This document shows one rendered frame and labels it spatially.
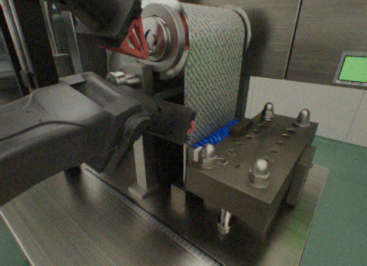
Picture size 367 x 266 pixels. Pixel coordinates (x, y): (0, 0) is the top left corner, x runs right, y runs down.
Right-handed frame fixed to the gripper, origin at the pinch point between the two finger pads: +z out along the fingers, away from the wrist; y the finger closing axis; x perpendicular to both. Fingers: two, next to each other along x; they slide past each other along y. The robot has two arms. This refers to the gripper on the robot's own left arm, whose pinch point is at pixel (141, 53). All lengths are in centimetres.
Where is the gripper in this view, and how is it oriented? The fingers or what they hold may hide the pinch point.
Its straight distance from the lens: 41.5
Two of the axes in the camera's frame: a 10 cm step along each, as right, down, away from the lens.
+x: 4.0, -9.1, 1.0
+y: 8.1, 3.0, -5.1
